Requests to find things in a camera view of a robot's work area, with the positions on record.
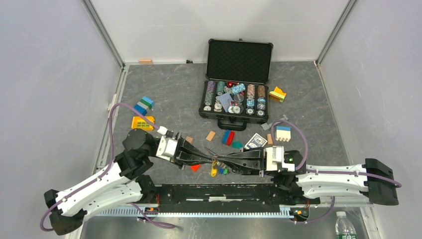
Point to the blue playing card box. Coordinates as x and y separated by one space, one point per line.
256 141

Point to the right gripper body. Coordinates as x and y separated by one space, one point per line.
263 162

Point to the yellow orange brick pile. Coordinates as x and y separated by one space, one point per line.
277 94

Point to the blue red brick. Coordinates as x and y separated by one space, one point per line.
228 137

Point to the yellow window brick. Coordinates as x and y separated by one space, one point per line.
140 123

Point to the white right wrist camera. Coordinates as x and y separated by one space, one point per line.
275 160

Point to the blue grey green brick stack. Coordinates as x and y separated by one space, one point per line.
144 106

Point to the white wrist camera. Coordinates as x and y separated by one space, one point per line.
275 160
167 144

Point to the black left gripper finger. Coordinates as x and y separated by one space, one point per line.
188 149
195 160

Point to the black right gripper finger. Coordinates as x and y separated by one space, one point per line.
248 155
242 169

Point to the wooden block on ledge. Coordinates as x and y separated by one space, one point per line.
145 61

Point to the blue white brick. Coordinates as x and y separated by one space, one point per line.
283 133

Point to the grey plastic bolt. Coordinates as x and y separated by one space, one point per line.
266 126

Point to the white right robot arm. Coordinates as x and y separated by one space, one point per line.
297 181

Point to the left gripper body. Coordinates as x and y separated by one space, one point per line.
178 154

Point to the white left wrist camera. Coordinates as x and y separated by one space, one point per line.
167 144

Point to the orange flat block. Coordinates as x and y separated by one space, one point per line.
210 136

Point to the black poker chip case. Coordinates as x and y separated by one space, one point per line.
235 90

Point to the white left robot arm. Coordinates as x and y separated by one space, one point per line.
122 181

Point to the yellow key tag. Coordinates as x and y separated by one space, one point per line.
214 170

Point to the plastic water bottle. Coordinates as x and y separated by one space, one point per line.
343 227

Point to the teal flat piece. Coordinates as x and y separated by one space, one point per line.
237 145

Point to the small wooden cube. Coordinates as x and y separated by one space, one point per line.
189 139

